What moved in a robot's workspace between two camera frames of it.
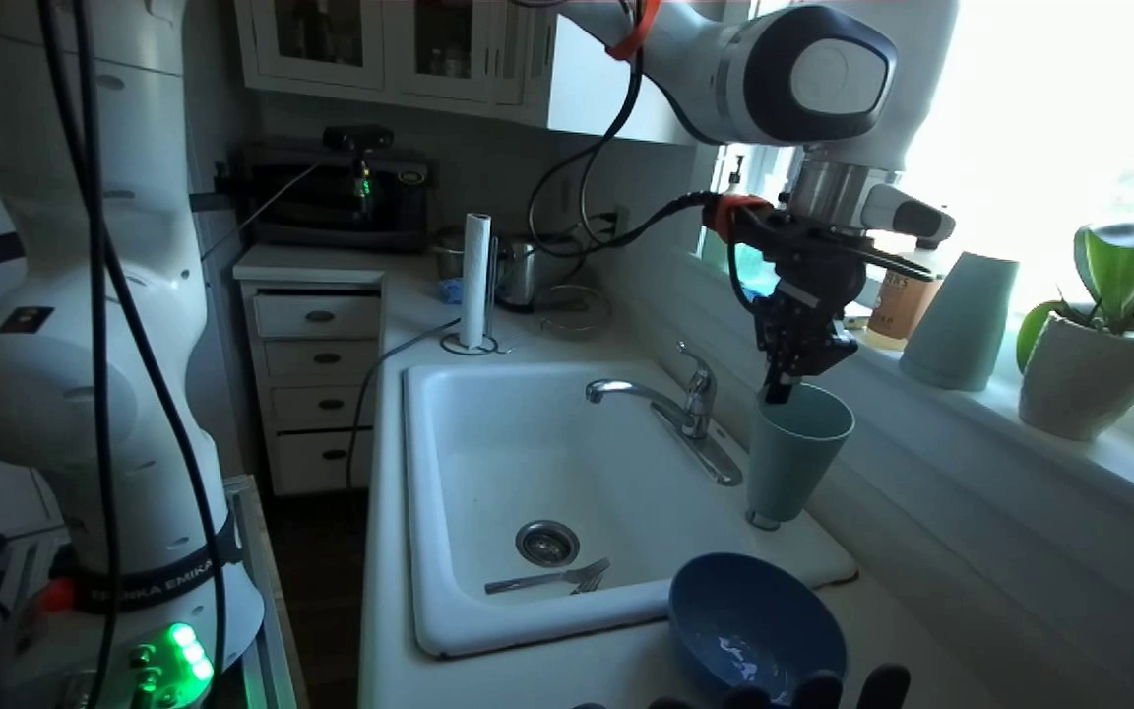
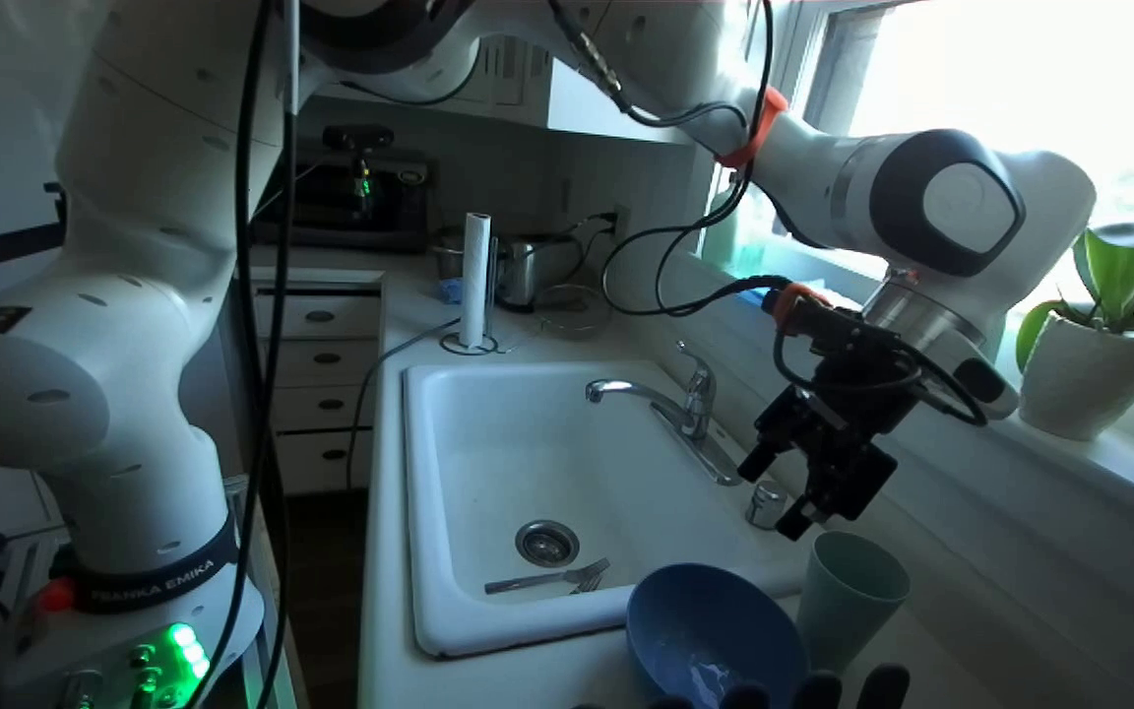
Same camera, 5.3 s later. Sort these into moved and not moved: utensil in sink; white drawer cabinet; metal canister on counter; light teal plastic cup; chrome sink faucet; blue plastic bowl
Moved: light teal plastic cup; blue plastic bowl
Not moved: white drawer cabinet; utensil in sink; metal canister on counter; chrome sink faucet
